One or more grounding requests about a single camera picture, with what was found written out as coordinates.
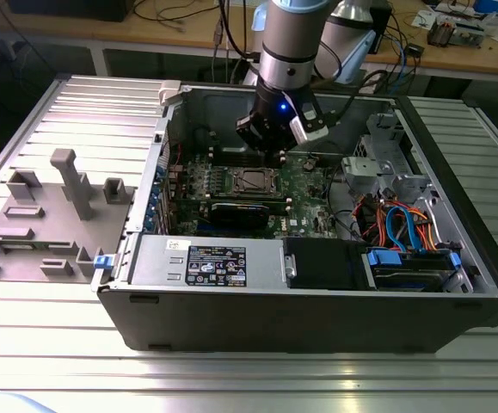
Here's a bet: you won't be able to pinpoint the blue cable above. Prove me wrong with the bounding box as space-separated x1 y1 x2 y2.
397 40 409 81

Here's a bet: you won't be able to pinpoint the green circuit device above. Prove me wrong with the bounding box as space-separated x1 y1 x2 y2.
452 19 487 48

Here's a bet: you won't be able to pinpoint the white barcode label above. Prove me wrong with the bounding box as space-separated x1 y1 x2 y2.
360 66 383 94

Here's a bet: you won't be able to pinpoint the blue wire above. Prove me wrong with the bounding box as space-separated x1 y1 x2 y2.
384 206 417 253

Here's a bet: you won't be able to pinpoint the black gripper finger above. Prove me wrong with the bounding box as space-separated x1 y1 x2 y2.
274 136 298 170
235 113 276 168

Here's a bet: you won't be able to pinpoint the silver CPU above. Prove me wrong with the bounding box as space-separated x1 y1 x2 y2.
241 170 272 191

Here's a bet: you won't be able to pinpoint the grey parts rack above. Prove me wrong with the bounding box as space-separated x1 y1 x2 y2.
0 148 140 285

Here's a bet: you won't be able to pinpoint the black RAM slot row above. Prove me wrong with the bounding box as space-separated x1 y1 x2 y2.
212 148 285 168

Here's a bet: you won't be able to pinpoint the white papers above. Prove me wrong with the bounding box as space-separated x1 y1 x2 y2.
411 9 438 30

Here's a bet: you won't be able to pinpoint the red orange wire bundle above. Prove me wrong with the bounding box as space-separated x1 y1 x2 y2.
353 195 390 242

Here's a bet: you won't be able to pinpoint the black power supply label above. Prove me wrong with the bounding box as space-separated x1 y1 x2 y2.
187 244 248 287

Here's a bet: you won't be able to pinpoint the CPU socket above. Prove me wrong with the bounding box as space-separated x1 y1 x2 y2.
228 165 282 195

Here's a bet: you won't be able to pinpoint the silver metal drive cage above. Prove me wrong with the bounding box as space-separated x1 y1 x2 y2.
341 110 446 225

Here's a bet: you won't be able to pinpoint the black PC case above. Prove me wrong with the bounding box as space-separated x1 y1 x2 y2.
91 80 498 354

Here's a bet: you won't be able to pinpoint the silver power supply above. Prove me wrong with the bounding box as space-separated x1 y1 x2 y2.
130 234 286 290

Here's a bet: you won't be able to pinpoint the hard disk in blue carrier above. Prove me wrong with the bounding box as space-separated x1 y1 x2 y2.
362 246 463 293

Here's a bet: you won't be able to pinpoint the black graphics card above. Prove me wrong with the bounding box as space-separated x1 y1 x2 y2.
208 200 271 231

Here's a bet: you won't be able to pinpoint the metal socket cover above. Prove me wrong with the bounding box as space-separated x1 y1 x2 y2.
230 167 280 194

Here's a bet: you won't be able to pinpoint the green motherboard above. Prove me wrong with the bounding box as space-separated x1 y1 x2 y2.
164 150 340 242

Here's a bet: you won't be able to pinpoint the black heat sink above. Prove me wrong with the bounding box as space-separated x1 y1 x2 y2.
427 19 455 48

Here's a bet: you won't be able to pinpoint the black wire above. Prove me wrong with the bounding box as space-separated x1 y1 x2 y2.
326 165 368 242

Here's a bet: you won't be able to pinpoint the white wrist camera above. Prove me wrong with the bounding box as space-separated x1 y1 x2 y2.
289 92 329 145

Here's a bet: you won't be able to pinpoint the black monitor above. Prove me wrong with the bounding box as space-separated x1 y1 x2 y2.
6 0 129 23

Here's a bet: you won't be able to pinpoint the wooden desk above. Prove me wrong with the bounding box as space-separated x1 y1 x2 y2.
0 0 498 83

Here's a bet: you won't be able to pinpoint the blue expansion slot clips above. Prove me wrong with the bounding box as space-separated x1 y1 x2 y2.
144 165 166 236

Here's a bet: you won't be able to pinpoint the grey case latch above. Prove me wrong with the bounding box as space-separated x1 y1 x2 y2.
157 80 183 107

